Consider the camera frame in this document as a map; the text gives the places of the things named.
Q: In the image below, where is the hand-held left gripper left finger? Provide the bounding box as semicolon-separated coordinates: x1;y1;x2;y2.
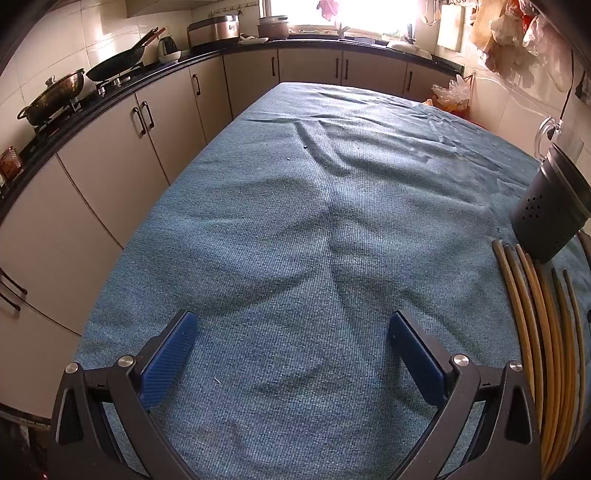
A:
48;309;200;480

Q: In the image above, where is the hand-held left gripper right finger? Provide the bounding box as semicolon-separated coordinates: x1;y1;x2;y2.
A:
387;309;543;480

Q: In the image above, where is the bundle of wooden chopsticks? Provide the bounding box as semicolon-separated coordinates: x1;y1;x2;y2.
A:
492;239;589;480

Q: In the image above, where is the dark grey utensil holder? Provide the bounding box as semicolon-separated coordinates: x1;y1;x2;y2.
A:
510;143;591;264

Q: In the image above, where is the blue tablecloth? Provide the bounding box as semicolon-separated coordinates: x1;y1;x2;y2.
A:
74;82;591;480

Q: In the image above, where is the red seasoning jar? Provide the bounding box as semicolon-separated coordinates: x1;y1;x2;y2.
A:
0;147;23;178

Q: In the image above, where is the clear glass mug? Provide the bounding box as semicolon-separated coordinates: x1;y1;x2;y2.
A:
534;115;587;167

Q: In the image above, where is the plastic bag with food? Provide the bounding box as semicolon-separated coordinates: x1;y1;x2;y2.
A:
431;76;472;109

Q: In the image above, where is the gas stove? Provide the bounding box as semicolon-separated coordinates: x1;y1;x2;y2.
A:
28;65;144;139

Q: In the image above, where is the steel pot with lid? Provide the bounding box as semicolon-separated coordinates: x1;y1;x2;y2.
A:
17;69;86;126

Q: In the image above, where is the black wok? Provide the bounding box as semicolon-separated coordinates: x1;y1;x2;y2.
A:
86;28;167;81

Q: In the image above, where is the black kitchen countertop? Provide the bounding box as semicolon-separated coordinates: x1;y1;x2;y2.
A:
0;34;465;213

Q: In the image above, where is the white pot lid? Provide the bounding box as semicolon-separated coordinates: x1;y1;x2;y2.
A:
387;39;432;58

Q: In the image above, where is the silver rice cooker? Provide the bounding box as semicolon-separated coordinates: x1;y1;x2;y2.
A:
187;15;241;47

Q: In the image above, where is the white cutting board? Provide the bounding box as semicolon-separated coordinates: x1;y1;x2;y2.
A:
436;4;465;51

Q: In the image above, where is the beige printed plastic bag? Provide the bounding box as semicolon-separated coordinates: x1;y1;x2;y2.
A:
471;0;509;75

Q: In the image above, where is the translucent white plastic bag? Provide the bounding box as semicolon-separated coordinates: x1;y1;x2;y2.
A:
489;0;573;88

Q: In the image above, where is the brown clay pot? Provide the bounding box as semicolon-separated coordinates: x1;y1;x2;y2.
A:
257;16;290;38

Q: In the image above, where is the kitchen window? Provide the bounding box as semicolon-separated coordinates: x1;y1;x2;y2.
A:
268;0;430;35

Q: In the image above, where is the black power cable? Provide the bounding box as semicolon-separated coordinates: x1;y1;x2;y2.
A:
558;51;575;121

